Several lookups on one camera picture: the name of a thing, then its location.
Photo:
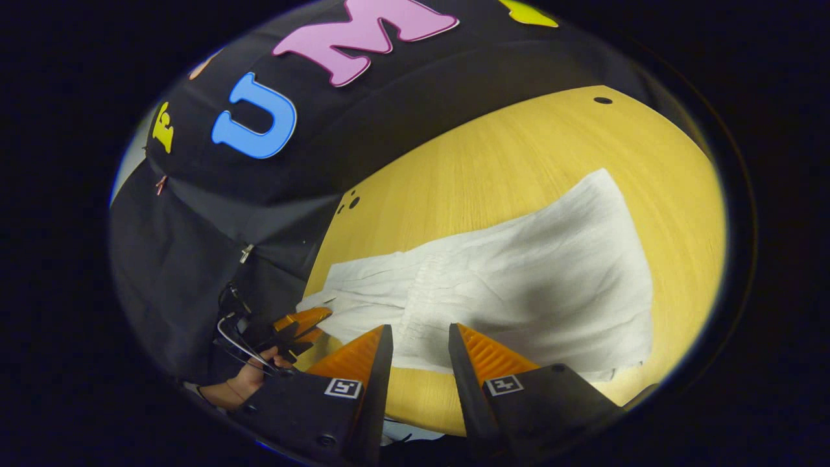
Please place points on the black backdrop cloth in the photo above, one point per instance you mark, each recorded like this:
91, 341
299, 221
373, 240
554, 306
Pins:
402, 110

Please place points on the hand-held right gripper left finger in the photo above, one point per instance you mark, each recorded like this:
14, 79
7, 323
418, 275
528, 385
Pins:
376, 402

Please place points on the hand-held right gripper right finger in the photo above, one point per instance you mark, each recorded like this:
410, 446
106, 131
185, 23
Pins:
470, 402

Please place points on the white jeans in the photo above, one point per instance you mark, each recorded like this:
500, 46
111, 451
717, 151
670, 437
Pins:
519, 279

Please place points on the red backdrop clip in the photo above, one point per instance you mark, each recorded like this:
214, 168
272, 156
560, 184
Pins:
161, 185

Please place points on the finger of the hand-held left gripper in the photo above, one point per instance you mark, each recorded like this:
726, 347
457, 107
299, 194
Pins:
310, 336
301, 319

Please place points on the silver backdrop clip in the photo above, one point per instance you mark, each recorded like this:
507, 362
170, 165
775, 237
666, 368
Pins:
246, 253

